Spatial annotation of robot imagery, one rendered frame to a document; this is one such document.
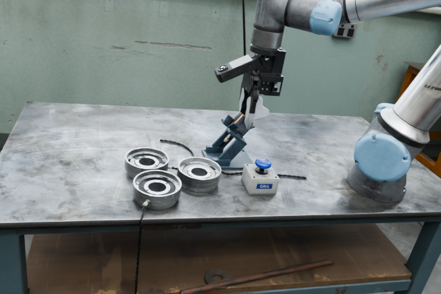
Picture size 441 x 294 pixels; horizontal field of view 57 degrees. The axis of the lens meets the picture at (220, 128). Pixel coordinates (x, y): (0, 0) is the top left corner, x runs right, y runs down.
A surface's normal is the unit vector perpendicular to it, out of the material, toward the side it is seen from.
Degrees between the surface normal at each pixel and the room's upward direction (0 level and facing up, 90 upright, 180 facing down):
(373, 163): 97
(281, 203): 0
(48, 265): 0
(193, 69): 90
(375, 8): 110
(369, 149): 97
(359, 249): 0
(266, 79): 90
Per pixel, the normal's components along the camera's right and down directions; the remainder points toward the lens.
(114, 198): 0.15, -0.90
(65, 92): 0.22, 0.43
